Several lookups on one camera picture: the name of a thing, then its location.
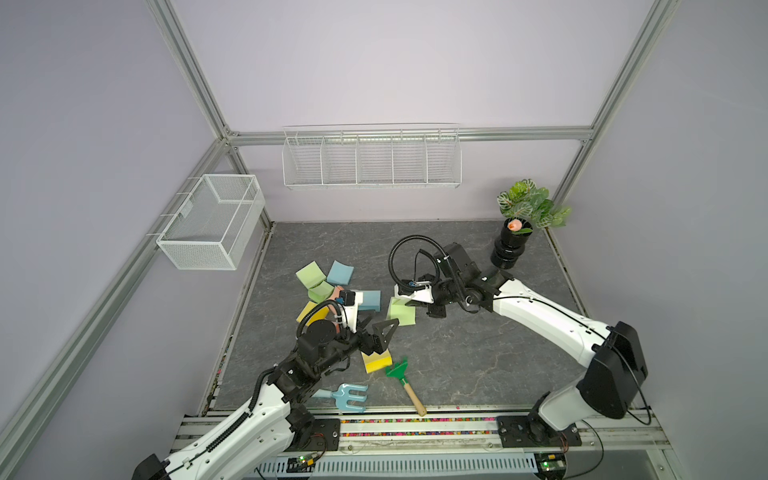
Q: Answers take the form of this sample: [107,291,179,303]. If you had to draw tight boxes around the light green memo pad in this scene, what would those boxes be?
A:
[296,261,326,290]

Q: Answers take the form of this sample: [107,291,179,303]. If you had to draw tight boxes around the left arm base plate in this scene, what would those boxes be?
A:
[286,418,341,452]

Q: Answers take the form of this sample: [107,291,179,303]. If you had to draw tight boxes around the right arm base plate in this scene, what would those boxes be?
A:
[496,415,582,450]

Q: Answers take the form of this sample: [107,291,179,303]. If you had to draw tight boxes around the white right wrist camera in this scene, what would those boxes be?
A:
[394,282,434,305]

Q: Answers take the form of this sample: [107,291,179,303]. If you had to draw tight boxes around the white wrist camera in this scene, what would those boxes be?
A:
[394,282,434,305]
[336,290,363,332]

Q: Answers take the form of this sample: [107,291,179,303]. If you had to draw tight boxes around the black glossy vase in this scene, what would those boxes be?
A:
[490,218,533,270]

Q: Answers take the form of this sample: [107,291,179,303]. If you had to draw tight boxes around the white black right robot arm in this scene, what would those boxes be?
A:
[417,243,648,442]

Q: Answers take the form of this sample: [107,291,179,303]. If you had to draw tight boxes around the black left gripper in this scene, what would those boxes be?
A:
[317,308,398,375]

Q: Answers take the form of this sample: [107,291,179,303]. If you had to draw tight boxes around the white wire side basket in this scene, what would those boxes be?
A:
[147,173,266,271]

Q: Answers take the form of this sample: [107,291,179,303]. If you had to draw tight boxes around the green garden rake wooden handle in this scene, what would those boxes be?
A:
[385,357,427,417]

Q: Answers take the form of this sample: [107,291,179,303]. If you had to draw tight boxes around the pink memo pad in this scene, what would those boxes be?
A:
[329,286,346,305]

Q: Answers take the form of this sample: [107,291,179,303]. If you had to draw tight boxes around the yellow fanned memo pad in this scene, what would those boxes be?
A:
[296,301,330,326]

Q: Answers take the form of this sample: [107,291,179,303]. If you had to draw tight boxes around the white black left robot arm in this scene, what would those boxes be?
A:
[132,318,399,479]

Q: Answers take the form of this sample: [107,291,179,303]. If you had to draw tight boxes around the light blue garden fork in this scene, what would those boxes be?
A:
[313,383,368,414]

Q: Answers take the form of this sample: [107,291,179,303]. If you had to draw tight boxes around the green artificial plant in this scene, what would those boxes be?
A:
[496,179,572,236]

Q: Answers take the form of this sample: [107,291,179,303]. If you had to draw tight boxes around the white wire shelf basket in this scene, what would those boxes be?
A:
[282,123,463,189]

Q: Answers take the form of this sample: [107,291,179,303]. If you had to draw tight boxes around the light blue memo pad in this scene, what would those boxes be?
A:
[326,260,354,286]

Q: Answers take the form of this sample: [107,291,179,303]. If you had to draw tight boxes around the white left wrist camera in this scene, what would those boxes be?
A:
[336,290,363,332]

